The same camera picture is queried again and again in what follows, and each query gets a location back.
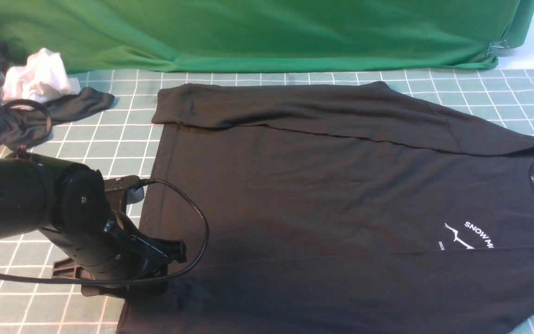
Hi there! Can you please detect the black left camera cable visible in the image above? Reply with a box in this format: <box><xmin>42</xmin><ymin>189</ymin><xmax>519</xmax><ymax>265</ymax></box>
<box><xmin>0</xmin><ymin>179</ymin><xmax>210</xmax><ymax>285</ymax></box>

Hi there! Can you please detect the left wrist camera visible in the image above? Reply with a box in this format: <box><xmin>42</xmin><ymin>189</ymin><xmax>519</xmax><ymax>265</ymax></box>
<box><xmin>104</xmin><ymin>175</ymin><xmax>145</xmax><ymax>213</ymax></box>

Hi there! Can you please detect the crumpled dark gray garment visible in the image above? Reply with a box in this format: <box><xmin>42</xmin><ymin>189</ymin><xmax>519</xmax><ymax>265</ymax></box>
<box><xmin>0</xmin><ymin>41</ymin><xmax>115</xmax><ymax>149</ymax></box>

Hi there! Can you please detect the teal checkered tablecloth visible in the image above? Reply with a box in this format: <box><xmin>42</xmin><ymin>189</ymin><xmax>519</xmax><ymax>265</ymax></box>
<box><xmin>0</xmin><ymin>69</ymin><xmax>534</xmax><ymax>334</ymax></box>

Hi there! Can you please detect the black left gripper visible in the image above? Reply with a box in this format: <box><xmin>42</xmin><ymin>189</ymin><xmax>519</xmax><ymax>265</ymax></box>
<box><xmin>40</xmin><ymin>160</ymin><xmax>187</xmax><ymax>298</ymax></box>

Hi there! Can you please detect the dark gray long-sleeve shirt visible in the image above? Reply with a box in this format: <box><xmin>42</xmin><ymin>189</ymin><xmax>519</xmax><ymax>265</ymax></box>
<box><xmin>116</xmin><ymin>82</ymin><xmax>534</xmax><ymax>334</ymax></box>

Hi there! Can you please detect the metal binder clip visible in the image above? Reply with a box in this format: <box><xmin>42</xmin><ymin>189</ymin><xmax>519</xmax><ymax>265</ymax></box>
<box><xmin>485</xmin><ymin>40</ymin><xmax>510</xmax><ymax>58</ymax></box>

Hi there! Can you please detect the crumpled white cloth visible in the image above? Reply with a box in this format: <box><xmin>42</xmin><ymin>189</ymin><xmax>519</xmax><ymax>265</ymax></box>
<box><xmin>0</xmin><ymin>47</ymin><xmax>82</xmax><ymax>103</ymax></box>

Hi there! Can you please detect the green backdrop cloth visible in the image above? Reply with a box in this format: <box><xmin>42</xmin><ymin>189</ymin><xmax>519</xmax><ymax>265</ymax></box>
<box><xmin>0</xmin><ymin>0</ymin><xmax>534</xmax><ymax>73</ymax></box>

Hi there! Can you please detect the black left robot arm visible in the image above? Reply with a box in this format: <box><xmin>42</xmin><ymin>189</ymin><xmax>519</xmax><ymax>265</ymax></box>
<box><xmin>0</xmin><ymin>152</ymin><xmax>187</xmax><ymax>298</ymax></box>

